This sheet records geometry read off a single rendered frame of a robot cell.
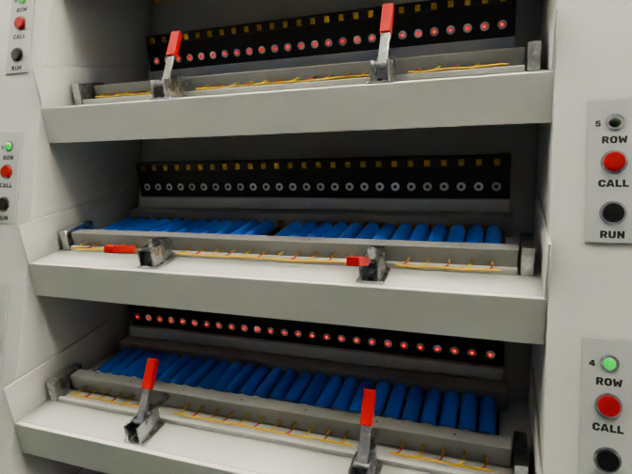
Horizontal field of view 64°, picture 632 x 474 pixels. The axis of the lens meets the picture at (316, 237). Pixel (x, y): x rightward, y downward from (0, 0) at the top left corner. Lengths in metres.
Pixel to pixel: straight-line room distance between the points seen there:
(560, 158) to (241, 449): 0.44
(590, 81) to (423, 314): 0.25
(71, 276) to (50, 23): 0.34
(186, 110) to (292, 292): 0.25
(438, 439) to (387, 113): 0.34
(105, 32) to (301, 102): 0.41
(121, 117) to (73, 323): 0.31
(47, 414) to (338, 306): 0.42
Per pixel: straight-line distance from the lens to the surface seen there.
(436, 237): 0.57
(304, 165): 0.69
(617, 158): 0.49
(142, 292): 0.63
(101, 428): 0.70
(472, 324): 0.49
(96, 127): 0.70
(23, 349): 0.75
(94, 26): 0.86
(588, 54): 0.52
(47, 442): 0.74
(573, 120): 0.50
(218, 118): 0.60
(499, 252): 0.52
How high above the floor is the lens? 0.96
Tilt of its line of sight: 3 degrees up
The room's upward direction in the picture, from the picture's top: 3 degrees clockwise
